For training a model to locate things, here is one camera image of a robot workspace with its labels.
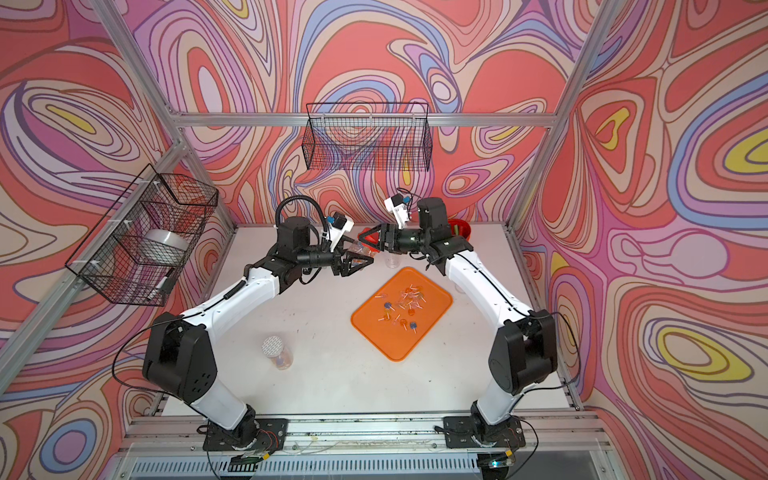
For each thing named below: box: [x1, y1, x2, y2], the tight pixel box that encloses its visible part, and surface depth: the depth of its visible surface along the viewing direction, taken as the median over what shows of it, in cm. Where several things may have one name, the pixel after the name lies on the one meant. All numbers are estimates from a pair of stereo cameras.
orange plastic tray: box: [350, 267, 454, 362], surface depth 96 cm
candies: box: [374, 284, 427, 334], surface depth 98 cm
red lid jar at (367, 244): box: [349, 232, 381, 258], surface depth 73 cm
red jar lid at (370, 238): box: [358, 227, 380, 252], surface depth 73 cm
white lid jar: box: [261, 335, 293, 370], surface depth 79 cm
